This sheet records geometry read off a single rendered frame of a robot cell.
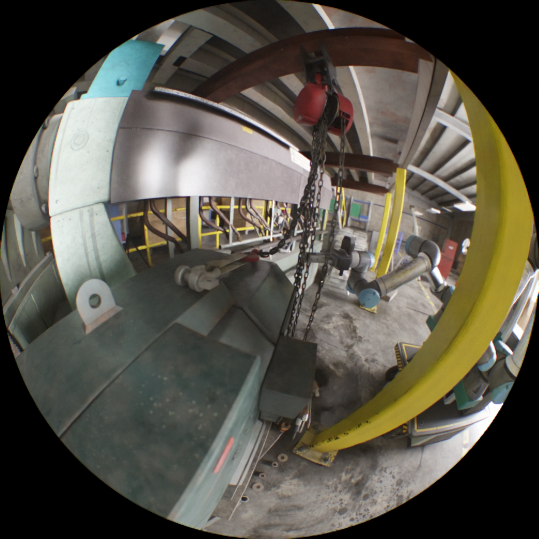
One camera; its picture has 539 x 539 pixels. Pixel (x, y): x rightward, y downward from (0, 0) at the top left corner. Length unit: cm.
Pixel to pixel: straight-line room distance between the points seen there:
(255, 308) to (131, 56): 108
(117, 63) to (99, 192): 59
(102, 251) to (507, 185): 98
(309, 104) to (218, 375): 56
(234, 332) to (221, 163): 72
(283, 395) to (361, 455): 96
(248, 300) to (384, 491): 129
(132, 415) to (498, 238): 44
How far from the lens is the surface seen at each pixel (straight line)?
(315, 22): 92
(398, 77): 139
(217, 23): 96
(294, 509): 109
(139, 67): 94
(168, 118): 76
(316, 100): 52
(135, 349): 20
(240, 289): 33
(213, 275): 28
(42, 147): 75
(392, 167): 228
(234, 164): 87
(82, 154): 73
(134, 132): 70
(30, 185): 68
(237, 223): 525
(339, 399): 120
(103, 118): 77
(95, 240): 70
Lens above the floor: 101
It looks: 23 degrees down
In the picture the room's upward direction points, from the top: 6 degrees clockwise
